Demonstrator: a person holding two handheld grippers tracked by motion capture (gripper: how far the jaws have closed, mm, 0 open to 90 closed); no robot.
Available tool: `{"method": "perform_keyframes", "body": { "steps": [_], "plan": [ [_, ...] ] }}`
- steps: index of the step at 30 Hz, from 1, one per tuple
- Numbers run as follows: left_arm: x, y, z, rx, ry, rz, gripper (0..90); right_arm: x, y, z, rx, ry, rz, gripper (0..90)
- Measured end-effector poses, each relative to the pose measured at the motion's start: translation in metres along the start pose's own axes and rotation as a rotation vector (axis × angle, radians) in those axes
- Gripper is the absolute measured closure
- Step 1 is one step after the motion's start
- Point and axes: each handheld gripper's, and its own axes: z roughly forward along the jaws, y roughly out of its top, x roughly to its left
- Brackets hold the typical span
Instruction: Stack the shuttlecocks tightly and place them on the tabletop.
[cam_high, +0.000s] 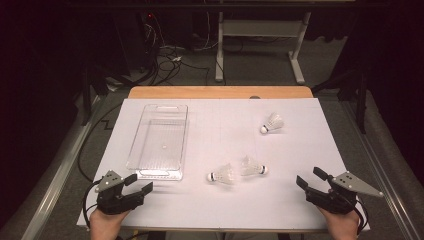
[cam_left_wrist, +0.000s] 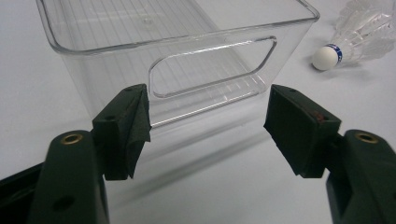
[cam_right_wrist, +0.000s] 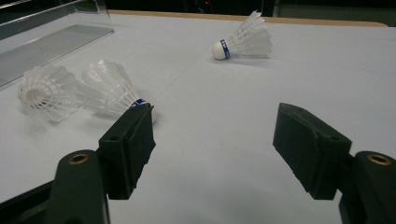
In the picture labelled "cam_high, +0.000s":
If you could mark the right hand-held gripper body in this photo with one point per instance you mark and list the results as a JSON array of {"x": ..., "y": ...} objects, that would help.
[{"x": 333, "y": 200}]

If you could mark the dark round table grommet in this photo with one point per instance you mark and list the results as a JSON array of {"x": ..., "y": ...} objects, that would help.
[{"x": 255, "y": 97}]

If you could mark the aluminium floor rail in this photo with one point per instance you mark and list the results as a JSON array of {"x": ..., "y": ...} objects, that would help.
[
  {"x": 383, "y": 166},
  {"x": 63, "y": 166}
]

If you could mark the dark equipment box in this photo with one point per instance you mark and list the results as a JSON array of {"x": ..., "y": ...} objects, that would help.
[{"x": 133, "y": 43}]

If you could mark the white feather shuttlecock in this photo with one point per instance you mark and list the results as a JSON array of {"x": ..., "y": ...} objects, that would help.
[
  {"x": 250, "y": 167},
  {"x": 224, "y": 174},
  {"x": 274, "y": 122}
]

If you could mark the person's left hand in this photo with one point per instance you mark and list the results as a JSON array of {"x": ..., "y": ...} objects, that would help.
[{"x": 106, "y": 225}]

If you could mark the person's right hand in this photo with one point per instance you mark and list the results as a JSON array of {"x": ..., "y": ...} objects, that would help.
[{"x": 343, "y": 225}]

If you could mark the white table cover board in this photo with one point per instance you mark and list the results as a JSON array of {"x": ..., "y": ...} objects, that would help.
[{"x": 216, "y": 206}]

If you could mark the clear plastic tray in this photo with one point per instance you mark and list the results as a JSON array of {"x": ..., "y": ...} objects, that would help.
[{"x": 160, "y": 143}]

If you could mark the white metal stand frame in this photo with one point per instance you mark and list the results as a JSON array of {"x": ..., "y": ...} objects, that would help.
[{"x": 261, "y": 28}]

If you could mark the black stand leg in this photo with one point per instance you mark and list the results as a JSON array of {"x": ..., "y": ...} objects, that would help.
[
  {"x": 361, "y": 100},
  {"x": 87, "y": 100}
]

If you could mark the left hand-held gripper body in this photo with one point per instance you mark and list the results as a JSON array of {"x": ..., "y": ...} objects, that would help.
[{"x": 115, "y": 201}]

